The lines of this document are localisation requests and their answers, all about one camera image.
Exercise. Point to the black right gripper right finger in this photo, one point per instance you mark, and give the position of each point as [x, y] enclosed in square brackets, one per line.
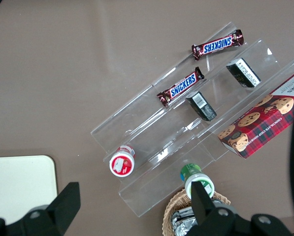
[203, 206]

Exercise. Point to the silver foil wrapped pack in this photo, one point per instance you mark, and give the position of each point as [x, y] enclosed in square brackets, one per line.
[183, 213]
[182, 227]

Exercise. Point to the oval wicker basket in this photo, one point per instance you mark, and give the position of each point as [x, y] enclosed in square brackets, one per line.
[171, 209]

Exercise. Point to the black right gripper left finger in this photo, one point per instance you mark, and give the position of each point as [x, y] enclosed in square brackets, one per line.
[60, 211]

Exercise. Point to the small black box white label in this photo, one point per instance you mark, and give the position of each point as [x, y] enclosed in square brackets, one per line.
[244, 72]

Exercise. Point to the red lid yogurt cup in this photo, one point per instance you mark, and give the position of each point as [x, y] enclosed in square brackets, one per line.
[121, 164]

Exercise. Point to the small black box barcode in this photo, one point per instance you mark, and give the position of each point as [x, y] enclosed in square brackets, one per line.
[201, 106]

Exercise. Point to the cream plastic serving tray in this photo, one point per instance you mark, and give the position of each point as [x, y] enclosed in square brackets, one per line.
[18, 184]

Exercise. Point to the Snickers chocolate bar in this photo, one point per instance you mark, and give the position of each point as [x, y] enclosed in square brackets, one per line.
[217, 45]
[182, 86]

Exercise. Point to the red tartan cookie box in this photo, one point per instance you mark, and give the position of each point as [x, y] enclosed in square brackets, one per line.
[260, 123]

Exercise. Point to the clear acrylic tiered stand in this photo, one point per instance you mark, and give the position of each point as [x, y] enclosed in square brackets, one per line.
[149, 123]

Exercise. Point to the green lid yogurt cup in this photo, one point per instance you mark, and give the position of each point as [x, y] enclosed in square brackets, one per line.
[193, 174]

